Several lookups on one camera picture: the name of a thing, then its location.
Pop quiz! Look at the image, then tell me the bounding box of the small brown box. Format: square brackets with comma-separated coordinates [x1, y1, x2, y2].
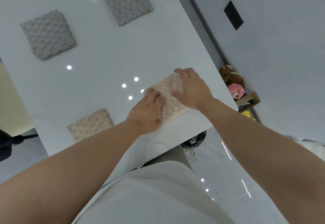
[235, 92, 261, 113]

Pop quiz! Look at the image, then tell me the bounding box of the brown plush toy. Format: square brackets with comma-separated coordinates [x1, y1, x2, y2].
[219, 65, 245, 89]

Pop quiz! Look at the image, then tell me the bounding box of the person's left hand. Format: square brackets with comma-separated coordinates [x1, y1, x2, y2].
[126, 87, 166, 135]

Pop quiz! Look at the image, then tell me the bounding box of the beige waffle towel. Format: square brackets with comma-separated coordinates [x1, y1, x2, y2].
[142, 73, 191, 125]
[67, 108, 114, 143]

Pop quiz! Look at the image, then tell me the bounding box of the white marble table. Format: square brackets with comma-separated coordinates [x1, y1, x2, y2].
[0, 0, 239, 189]

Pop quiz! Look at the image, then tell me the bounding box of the yellow plush toy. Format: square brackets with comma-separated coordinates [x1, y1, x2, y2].
[240, 111, 256, 121]

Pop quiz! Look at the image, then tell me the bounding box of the person's right hand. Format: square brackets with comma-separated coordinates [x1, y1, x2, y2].
[171, 68, 216, 111]

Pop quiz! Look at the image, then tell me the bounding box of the pink plush toy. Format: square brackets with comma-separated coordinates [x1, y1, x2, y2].
[226, 83, 246, 100]

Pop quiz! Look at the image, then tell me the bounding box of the person's right forearm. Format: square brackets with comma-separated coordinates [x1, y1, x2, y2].
[197, 99, 325, 224]

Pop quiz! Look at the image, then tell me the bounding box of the person's left forearm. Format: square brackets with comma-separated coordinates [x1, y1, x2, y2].
[0, 119, 143, 224]

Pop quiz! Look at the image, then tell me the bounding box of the person's white shirt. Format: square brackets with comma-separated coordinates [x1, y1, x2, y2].
[72, 160, 237, 224]

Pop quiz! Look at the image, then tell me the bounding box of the grey waffle towel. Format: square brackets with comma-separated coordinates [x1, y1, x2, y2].
[20, 9, 78, 61]
[102, 0, 154, 27]

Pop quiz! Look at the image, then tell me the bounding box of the black wall outlet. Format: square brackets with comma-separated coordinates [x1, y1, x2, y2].
[223, 0, 244, 31]

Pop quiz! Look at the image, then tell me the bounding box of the cream chair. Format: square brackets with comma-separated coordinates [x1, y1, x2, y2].
[0, 63, 35, 137]

